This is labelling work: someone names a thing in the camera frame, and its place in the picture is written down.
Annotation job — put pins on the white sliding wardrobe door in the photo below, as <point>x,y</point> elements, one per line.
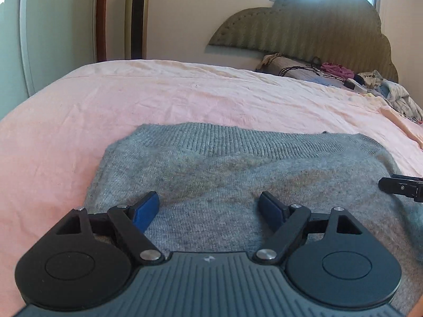
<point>59,23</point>

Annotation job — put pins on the pink crumpled cloth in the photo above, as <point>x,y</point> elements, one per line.
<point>337,70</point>

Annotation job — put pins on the pile of mixed clothes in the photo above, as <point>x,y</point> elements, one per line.
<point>393,90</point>

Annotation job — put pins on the brown wooden door frame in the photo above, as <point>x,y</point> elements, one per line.
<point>101,16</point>

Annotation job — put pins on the gold tower fan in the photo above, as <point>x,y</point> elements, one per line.
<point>136,16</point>

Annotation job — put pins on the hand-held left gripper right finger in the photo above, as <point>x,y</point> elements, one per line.
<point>271,209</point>

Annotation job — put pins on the olive padded headboard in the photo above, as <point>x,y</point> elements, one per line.
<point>307,29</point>

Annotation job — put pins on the grey knitted pillow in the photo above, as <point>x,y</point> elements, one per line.
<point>290,66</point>

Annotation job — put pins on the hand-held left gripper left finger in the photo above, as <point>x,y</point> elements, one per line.
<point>145,209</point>

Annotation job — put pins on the grey navy-sleeved sequin sweater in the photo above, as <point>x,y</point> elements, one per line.
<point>231,178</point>

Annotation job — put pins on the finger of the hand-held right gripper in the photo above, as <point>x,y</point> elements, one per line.
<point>401,187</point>

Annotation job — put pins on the pink bed sheet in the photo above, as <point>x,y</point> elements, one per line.
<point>99,105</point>

